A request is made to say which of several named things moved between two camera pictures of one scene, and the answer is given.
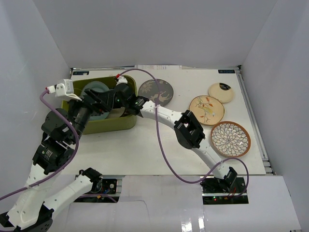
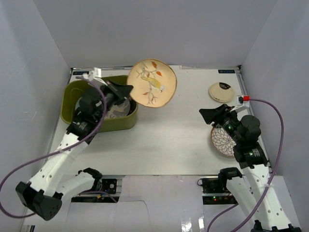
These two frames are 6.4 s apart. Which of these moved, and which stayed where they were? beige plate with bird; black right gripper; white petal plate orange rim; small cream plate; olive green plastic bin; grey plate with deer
Moved: grey plate with deer; beige plate with bird; black right gripper
Stayed: olive green plastic bin; white petal plate orange rim; small cream plate
